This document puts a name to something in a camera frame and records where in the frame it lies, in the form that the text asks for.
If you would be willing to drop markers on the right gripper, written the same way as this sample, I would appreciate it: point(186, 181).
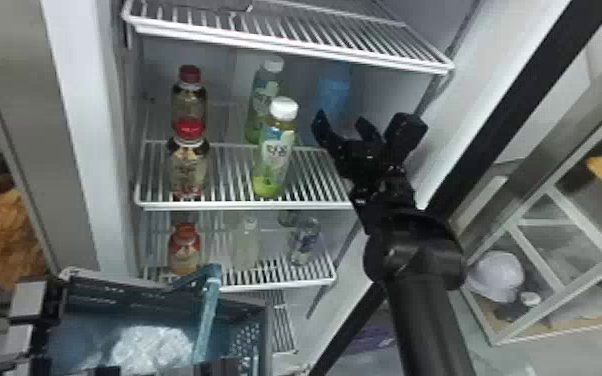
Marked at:
point(366, 160)

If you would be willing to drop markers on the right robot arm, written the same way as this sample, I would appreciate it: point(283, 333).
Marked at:
point(422, 310)

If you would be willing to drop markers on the green bottle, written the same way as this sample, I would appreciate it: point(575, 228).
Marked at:
point(261, 100)
point(274, 157)

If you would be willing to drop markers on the clear bottle with blue label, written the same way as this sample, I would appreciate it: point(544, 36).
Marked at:
point(303, 239)

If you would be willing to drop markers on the brown bottle with red cap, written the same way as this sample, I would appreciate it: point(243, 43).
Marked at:
point(188, 162)
point(189, 100)

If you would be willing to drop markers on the fridge door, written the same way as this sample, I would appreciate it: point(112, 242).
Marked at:
point(521, 100)

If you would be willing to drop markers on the orange bottle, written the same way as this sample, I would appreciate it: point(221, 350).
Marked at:
point(184, 252)

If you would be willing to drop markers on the white helmet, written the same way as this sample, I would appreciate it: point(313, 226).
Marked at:
point(495, 275)

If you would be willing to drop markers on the blue basket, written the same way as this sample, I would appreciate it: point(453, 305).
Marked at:
point(212, 310)

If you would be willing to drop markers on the white fridge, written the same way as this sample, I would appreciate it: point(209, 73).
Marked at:
point(86, 131)

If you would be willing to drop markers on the white plastic packet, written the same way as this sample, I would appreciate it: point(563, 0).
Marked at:
point(143, 346)

